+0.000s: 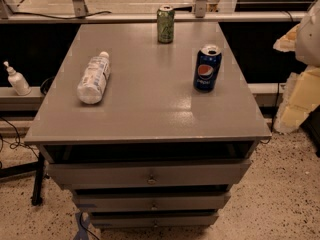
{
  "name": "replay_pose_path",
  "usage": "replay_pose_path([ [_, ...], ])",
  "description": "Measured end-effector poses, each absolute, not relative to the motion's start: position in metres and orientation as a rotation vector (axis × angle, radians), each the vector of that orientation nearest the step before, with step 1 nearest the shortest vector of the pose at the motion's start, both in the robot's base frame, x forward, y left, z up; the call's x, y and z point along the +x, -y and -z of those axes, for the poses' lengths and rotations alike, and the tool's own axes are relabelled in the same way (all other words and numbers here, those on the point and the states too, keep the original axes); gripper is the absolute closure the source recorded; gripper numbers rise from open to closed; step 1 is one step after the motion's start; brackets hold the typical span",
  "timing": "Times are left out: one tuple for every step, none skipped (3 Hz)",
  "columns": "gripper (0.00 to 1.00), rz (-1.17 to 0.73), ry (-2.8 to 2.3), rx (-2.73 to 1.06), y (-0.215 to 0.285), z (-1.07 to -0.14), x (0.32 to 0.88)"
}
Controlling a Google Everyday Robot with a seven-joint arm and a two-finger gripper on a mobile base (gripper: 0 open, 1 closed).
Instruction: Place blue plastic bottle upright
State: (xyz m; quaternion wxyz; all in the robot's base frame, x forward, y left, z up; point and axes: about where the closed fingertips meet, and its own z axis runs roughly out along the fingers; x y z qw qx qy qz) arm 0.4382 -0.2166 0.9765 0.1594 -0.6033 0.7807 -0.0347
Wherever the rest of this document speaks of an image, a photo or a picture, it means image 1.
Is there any blue Pepsi can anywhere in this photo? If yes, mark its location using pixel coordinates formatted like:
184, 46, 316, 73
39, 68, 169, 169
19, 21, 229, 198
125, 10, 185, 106
193, 44, 222, 92

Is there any clear plastic water bottle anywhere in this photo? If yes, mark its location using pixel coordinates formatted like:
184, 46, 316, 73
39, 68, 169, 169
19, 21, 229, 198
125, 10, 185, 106
77, 51, 111, 104

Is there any aluminium frame rail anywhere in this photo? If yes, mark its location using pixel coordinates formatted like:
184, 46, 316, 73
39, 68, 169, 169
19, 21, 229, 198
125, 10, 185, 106
0, 11, 306, 24

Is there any white pump dispenser bottle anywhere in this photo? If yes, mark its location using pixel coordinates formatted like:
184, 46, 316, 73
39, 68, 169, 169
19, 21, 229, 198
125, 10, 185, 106
4, 61, 31, 96

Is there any middle grey drawer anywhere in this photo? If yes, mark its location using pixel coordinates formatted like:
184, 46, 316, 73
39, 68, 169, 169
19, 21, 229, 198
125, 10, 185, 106
73, 192, 231, 212

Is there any black cable on rail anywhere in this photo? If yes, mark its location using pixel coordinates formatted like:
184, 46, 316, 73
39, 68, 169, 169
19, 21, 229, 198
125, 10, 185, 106
13, 9, 113, 20

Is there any black stand leg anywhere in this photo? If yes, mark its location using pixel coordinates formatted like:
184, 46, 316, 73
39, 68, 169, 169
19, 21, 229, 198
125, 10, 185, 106
0, 154, 44, 206

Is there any top grey drawer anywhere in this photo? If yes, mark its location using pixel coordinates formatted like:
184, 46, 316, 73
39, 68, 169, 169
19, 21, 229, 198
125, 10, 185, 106
47, 159, 251, 189

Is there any black floor cable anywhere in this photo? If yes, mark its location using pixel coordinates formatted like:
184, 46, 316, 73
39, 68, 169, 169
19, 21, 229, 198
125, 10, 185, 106
0, 116, 40, 160

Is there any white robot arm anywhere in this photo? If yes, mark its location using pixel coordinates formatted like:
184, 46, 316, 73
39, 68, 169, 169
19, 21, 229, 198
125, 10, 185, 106
273, 0, 320, 133

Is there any green soda can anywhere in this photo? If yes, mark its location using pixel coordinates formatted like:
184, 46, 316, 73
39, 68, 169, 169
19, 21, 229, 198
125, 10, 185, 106
157, 5, 175, 43

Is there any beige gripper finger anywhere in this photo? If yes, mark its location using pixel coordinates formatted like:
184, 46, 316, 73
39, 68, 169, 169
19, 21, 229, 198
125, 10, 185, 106
273, 24, 299, 52
274, 66, 320, 134

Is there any bottom grey drawer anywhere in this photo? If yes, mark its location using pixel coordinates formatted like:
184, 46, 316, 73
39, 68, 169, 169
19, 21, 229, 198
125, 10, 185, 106
90, 213, 218, 228

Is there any grey drawer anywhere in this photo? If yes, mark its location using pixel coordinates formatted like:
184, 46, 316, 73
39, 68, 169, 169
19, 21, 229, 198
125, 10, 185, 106
47, 159, 251, 189
73, 192, 231, 212
90, 213, 218, 228

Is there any grey drawer cabinet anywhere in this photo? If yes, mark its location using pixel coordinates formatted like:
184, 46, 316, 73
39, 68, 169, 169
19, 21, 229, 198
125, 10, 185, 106
25, 22, 270, 218

